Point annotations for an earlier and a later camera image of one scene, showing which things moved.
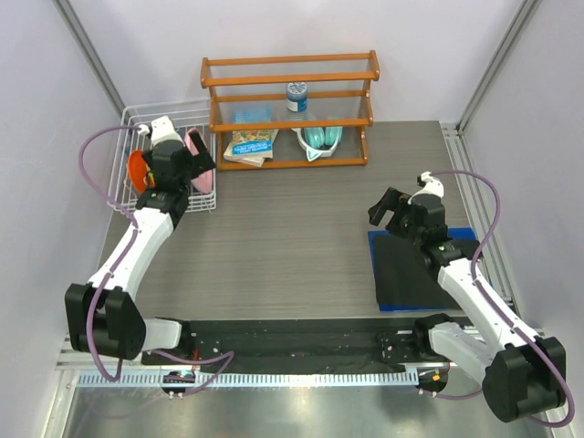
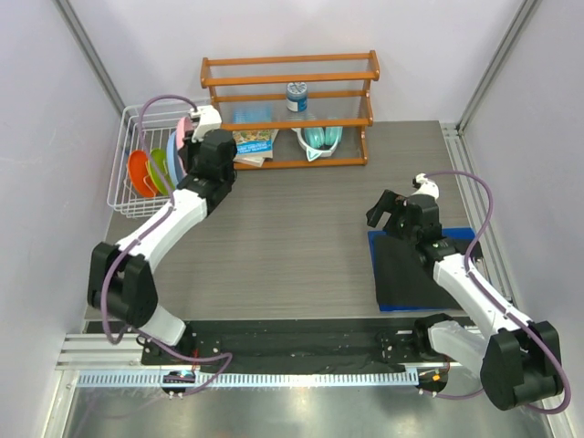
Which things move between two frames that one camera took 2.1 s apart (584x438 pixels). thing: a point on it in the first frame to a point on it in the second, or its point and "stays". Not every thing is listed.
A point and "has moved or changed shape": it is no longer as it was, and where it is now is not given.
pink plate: x=203 y=182 has moved or changed shape
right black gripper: x=390 y=202 stays
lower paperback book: x=250 y=161 stays
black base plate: x=361 y=342 stays
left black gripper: x=201 y=161 to x=193 y=169
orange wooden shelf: x=291 y=112 stays
